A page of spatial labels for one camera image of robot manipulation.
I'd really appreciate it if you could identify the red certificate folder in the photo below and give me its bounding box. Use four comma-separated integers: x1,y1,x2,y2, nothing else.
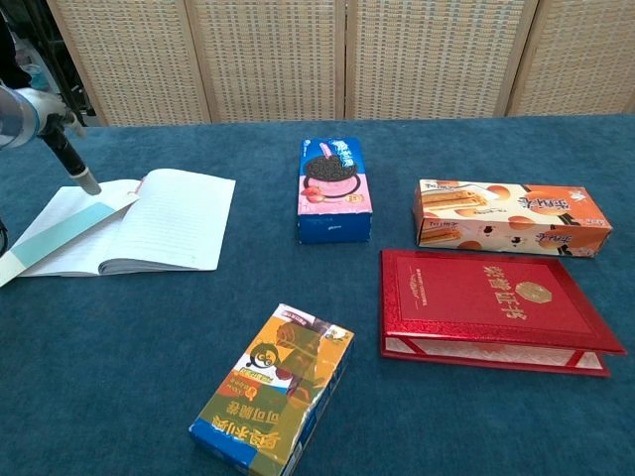
379,248,628,379

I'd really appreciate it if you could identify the orange wafer snack box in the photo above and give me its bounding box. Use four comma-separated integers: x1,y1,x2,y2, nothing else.
412,178,614,260

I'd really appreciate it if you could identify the yellow green cocoa snack box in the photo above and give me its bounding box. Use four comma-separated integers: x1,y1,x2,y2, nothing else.
189,302,356,476

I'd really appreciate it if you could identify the black tripod stand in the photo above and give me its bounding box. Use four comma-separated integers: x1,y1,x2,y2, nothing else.
27,0,96,120

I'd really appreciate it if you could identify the open lined notebook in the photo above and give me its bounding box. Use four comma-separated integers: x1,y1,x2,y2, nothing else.
9,168,237,278

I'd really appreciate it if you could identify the blue velvet tablecloth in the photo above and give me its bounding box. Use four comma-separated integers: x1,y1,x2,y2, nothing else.
0,114,635,476

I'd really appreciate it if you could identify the woven wooden folding screen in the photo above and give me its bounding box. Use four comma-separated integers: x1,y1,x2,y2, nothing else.
47,0,635,127

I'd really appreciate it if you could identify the person in black trousers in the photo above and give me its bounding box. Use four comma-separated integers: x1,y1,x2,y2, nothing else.
0,9,51,93

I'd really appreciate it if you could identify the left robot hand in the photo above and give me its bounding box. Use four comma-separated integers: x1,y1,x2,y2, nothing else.
30,87,103,196

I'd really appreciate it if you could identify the teal cream bookmark pink tassel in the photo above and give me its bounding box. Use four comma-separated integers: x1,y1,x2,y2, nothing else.
0,178,145,289

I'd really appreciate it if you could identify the blue pink cookie box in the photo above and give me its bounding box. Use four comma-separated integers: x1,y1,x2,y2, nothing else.
296,137,373,245

